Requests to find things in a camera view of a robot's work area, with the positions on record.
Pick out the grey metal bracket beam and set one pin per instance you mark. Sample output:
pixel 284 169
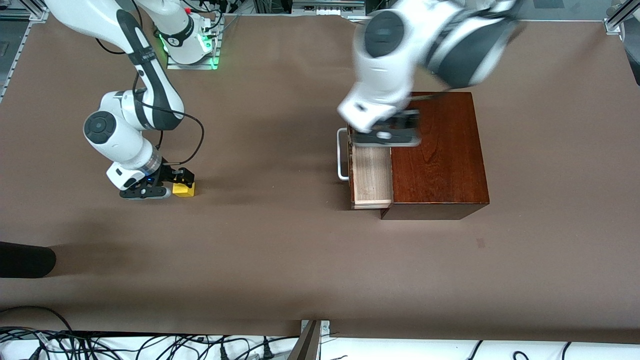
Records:
pixel 307 345

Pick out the aluminium side frame profile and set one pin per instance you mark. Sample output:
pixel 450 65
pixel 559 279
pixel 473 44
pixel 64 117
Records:
pixel 15 60

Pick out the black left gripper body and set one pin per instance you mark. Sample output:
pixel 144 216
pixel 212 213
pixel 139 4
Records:
pixel 406 119

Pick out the dark brown wooden box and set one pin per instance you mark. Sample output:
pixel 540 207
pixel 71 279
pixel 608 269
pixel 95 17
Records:
pixel 440 160

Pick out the brown table cover sheet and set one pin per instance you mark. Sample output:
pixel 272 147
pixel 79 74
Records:
pixel 275 250

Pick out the yellow cube block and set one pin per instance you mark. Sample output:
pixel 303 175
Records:
pixel 184 192

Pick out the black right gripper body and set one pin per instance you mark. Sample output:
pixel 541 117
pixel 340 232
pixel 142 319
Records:
pixel 167 174

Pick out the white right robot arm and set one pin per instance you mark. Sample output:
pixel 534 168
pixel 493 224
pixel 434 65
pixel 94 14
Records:
pixel 125 140

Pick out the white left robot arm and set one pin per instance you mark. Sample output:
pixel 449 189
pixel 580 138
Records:
pixel 385 60

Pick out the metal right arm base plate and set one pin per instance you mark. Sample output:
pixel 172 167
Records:
pixel 172 65

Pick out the aluminium corner frame profile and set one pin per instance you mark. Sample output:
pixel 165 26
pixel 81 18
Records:
pixel 617 17

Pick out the black round-ended object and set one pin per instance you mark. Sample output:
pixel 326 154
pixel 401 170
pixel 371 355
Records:
pixel 25 260

